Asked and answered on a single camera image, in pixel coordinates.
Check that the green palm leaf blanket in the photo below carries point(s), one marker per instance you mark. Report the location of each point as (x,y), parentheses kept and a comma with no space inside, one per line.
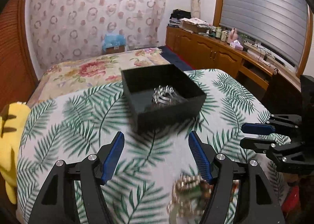
(75,125)

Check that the brown louvered wardrobe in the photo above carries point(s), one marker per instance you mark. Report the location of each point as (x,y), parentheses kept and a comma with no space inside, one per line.
(18,78)

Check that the stack of papers and clothes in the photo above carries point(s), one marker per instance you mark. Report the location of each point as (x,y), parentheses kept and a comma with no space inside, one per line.
(182,19)

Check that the pink patterned lace curtain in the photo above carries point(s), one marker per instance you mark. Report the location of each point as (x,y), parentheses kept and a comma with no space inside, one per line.
(68,30)

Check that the floral bed cover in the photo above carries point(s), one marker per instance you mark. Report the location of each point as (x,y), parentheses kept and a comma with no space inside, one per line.
(71,76)

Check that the silver floral hair comb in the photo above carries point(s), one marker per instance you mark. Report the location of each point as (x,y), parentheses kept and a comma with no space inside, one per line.
(166,95)

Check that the pink bottle on cabinet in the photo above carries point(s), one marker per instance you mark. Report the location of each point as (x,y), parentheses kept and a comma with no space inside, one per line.
(232,36)

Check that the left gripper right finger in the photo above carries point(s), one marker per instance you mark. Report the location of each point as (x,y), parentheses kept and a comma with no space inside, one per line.
(256,202)

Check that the black square jewelry box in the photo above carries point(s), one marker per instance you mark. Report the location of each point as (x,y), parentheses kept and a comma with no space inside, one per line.
(138,86)

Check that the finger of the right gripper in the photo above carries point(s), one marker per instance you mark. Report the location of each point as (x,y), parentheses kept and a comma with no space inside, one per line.
(257,145)
(257,128)

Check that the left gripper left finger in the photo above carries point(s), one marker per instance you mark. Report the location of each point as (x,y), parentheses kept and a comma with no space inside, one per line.
(56,201)

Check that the grey window roller blind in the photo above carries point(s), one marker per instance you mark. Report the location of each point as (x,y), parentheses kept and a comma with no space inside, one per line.
(279,24)

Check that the dark blue bed sheet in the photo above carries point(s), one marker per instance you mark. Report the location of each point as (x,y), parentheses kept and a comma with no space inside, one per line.
(173,58)

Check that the wooden sideboard cabinet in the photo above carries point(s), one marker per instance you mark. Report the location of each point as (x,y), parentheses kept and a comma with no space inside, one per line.
(201,52)

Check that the yellow plush toy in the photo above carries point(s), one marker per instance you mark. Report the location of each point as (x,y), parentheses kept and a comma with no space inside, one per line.
(13,120)

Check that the blue plush on box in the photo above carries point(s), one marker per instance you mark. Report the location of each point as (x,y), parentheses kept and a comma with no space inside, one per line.
(113,43)

